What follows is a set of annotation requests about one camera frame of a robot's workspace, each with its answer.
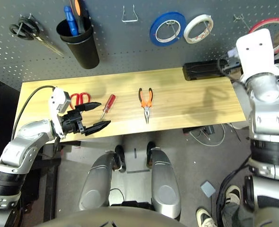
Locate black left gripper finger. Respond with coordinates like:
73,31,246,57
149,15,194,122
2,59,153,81
74,101,102,113
84,120,112,137

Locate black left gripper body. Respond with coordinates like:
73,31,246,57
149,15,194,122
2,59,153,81
58,110,87,136

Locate red handled scissors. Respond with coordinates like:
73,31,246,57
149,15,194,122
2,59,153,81
69,92,91,111

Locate red handled screwdriver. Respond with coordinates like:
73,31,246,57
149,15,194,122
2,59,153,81
99,94,117,121

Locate red tape roll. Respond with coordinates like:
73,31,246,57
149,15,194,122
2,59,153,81
248,18,279,55

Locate orange black needle-nose pliers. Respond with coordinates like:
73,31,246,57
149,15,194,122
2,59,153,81
138,87,153,125

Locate grey perforated pegboard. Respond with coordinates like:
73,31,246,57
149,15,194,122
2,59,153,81
0,0,279,92

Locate black table support bar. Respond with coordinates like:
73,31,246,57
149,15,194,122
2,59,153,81
56,140,82,147
182,127,208,134

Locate black plastic cup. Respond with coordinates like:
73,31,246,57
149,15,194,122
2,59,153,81
56,17,100,70

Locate silver left robot leg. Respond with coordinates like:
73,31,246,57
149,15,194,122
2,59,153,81
79,145,127,211

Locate silver robot leg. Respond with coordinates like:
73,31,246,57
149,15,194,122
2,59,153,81
145,141,182,219
79,145,127,211

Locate black rectangular box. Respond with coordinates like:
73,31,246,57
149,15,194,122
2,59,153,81
182,60,228,81

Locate black floor device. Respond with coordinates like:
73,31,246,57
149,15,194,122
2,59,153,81
109,200,154,211

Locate silver right robot leg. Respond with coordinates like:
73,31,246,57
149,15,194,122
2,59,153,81
145,141,182,219

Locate grey robot torso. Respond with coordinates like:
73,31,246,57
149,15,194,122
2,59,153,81
36,207,185,227

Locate blue tape roll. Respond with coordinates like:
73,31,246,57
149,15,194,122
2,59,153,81
150,11,187,47

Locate white tape roll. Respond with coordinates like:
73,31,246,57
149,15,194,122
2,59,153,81
183,14,214,44

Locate grey square floor pad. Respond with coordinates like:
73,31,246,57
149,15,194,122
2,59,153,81
200,181,216,198

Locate bystander white black sneaker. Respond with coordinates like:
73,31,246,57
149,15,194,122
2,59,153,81
196,207,218,227
224,184,242,209

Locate bystander trouser leg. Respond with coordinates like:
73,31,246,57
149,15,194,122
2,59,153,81
221,202,257,227

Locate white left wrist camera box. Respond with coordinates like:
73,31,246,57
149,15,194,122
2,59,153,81
48,87,72,140

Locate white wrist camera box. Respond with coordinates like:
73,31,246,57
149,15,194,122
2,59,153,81
48,87,72,140
227,28,279,77

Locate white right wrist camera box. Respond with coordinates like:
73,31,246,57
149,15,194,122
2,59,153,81
227,28,279,77

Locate orange black handled screwdriver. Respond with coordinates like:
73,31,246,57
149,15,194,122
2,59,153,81
69,0,89,34

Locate blue handled screwdriver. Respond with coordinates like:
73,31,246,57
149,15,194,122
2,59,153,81
63,6,80,36

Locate wire loop pliers holder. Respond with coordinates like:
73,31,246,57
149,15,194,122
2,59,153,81
121,5,139,23

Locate black handled scissors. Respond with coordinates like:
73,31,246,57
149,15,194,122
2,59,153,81
9,15,65,57

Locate white floor cable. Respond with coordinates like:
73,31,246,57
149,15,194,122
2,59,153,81
189,123,226,147

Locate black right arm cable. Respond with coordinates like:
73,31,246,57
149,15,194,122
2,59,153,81
216,59,252,227

